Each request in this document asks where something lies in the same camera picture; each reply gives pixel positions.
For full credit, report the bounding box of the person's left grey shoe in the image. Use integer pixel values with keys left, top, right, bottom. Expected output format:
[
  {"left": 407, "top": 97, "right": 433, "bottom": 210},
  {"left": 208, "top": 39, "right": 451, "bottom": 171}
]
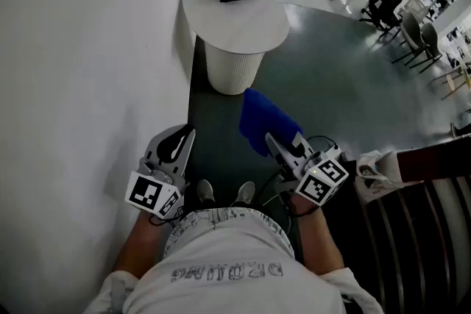
[{"left": 196, "top": 179, "right": 216, "bottom": 203}]

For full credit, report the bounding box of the person's right forearm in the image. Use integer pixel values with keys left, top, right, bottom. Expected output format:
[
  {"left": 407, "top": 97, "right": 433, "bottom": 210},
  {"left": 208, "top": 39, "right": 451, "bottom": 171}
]
[{"left": 290, "top": 194, "right": 345, "bottom": 279}]

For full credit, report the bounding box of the person's white printed t-shirt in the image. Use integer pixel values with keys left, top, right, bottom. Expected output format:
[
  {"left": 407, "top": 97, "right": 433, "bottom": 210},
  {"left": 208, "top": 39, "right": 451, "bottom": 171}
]
[{"left": 82, "top": 207, "right": 386, "bottom": 314}]

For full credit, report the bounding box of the black adapter cable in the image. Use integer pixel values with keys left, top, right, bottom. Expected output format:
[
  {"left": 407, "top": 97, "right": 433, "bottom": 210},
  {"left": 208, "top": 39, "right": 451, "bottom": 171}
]
[{"left": 305, "top": 135, "right": 339, "bottom": 151}]

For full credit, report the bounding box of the grey chair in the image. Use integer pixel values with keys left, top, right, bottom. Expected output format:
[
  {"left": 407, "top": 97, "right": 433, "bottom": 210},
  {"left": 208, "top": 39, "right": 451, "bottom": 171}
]
[
  {"left": 392, "top": 10, "right": 424, "bottom": 65},
  {"left": 408, "top": 22, "right": 442, "bottom": 74}
]

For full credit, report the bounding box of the blue cloth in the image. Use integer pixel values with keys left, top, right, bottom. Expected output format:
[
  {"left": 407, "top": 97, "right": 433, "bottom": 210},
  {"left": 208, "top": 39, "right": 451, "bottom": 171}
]
[{"left": 238, "top": 87, "right": 305, "bottom": 159}]

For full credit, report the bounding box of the dark wooden slatted chair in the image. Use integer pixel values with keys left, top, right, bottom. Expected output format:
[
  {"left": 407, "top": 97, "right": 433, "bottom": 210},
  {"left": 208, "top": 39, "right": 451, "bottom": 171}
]
[{"left": 355, "top": 138, "right": 471, "bottom": 314}]

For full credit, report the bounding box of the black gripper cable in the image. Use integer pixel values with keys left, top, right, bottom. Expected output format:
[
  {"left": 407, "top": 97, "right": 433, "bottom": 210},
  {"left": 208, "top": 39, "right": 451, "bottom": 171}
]
[{"left": 257, "top": 171, "right": 295, "bottom": 236}]

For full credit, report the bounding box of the black office chair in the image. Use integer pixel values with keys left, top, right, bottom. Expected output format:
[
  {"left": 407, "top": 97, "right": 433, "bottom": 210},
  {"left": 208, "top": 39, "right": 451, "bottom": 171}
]
[{"left": 358, "top": 0, "right": 404, "bottom": 36}]

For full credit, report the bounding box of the person's left forearm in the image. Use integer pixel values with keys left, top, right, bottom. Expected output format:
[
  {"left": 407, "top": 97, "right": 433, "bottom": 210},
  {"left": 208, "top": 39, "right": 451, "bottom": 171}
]
[{"left": 110, "top": 211, "right": 174, "bottom": 280}]

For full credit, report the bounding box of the person's right grey shoe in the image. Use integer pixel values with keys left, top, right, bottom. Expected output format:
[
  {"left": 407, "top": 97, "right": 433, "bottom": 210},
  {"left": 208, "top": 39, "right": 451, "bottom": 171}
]
[{"left": 233, "top": 181, "right": 256, "bottom": 205}]

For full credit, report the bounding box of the person's grey shoe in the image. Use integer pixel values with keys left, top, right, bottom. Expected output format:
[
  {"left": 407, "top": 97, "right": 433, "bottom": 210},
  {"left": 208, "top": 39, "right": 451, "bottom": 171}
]
[
  {"left": 233, "top": 181, "right": 256, "bottom": 205},
  {"left": 196, "top": 179, "right": 216, "bottom": 203}
]

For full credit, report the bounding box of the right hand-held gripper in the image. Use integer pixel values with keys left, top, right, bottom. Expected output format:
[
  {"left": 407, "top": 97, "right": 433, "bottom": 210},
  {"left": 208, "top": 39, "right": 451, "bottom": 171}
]
[{"left": 265, "top": 132, "right": 350, "bottom": 206}]

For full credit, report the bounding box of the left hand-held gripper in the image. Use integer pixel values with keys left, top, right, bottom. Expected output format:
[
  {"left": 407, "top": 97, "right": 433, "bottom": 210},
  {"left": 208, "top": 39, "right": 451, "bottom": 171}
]
[{"left": 124, "top": 124, "right": 196, "bottom": 221}]

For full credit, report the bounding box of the white round side table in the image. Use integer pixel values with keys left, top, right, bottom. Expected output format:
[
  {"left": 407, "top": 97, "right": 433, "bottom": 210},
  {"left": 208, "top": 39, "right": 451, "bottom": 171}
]
[{"left": 182, "top": 0, "right": 291, "bottom": 96}]

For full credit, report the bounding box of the black wrist cord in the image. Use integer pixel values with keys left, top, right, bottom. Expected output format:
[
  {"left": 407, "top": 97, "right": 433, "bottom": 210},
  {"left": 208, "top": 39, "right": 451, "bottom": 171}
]
[{"left": 146, "top": 209, "right": 185, "bottom": 229}]

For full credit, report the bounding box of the light wooden chair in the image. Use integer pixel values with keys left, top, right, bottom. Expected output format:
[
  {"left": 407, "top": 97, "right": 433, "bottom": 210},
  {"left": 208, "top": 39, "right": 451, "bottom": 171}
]
[{"left": 430, "top": 62, "right": 471, "bottom": 100}]

